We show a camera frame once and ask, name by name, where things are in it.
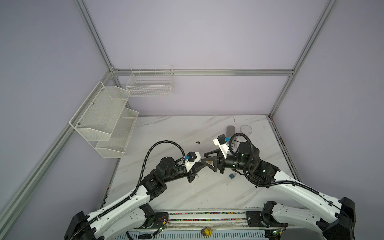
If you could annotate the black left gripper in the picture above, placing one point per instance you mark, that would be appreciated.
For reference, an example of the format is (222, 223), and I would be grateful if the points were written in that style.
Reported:
(194, 170)

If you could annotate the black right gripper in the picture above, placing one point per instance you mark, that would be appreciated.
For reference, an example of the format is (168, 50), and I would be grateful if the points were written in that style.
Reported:
(212, 158)

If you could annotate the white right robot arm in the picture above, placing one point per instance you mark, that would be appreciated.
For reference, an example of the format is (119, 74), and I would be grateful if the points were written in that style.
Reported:
(334, 218)

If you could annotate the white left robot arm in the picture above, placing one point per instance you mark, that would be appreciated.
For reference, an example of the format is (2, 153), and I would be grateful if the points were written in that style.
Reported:
(133, 210)

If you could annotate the grey fabric oblong case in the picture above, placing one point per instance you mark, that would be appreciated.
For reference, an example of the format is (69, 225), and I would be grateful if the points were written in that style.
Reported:
(231, 130)

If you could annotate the clear plastic cup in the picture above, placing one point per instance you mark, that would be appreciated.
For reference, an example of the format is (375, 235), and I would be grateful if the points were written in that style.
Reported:
(245, 129)

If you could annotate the white mesh two-tier shelf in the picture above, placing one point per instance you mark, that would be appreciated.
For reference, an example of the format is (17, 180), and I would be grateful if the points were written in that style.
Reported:
(105, 121)

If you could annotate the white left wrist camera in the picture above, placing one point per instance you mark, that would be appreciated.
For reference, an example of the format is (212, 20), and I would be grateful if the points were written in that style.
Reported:
(190, 159)

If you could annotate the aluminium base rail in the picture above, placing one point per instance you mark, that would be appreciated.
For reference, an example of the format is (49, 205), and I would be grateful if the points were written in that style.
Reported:
(225, 225)

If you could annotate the yellow connector on rail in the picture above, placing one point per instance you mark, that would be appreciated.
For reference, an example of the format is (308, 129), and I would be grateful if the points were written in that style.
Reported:
(206, 232)

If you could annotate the white wire basket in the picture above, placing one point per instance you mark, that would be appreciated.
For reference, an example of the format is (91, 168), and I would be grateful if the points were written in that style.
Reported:
(151, 81)

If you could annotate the aluminium frame back beam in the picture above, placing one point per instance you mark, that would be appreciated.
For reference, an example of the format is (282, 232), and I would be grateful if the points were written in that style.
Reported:
(268, 72)

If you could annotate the aluminium frame post left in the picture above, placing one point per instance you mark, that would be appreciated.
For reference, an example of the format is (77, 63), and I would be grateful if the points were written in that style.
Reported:
(91, 27)

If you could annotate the aluminium frame post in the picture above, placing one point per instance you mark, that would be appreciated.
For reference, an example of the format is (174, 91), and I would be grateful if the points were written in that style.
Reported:
(313, 37)
(91, 27)

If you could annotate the aluminium frame post right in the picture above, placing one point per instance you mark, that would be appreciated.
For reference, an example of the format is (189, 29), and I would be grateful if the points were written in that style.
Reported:
(313, 37)

